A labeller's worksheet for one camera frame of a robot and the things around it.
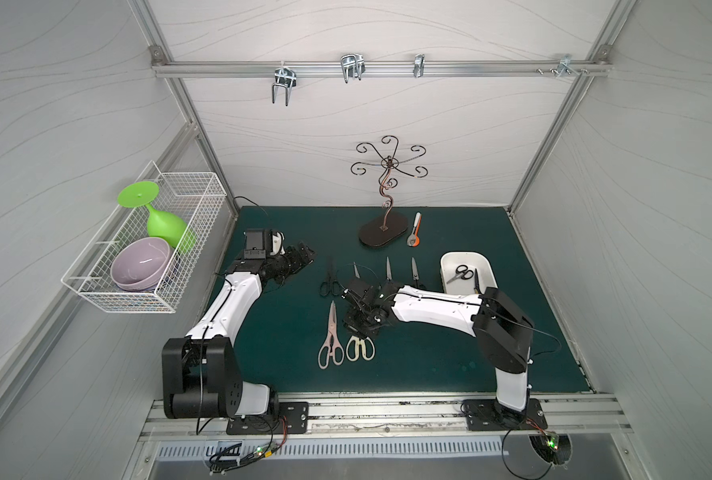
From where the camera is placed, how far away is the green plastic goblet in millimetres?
595

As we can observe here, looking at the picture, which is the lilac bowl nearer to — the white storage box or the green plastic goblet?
the green plastic goblet

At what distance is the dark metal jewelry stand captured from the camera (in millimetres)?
897

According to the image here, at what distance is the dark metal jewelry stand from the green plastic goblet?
A: 18.8 inches

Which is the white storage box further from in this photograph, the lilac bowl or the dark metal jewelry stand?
the lilac bowl
